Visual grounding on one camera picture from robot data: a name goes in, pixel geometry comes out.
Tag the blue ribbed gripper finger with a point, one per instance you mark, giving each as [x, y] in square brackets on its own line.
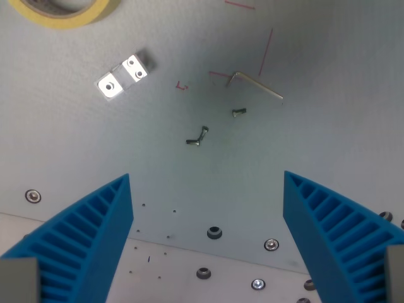
[85, 233]
[337, 227]

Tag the silver table mounting bolt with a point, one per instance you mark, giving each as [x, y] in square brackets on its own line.
[258, 284]
[33, 196]
[271, 245]

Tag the small black socket screw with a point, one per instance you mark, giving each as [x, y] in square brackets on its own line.
[193, 142]
[239, 112]
[203, 133]

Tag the metal hex allen key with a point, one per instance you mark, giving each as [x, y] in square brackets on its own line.
[256, 83]

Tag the yellow masking tape roll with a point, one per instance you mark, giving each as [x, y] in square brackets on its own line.
[67, 14]

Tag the silver metal angle bracket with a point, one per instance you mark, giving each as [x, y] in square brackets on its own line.
[121, 77]

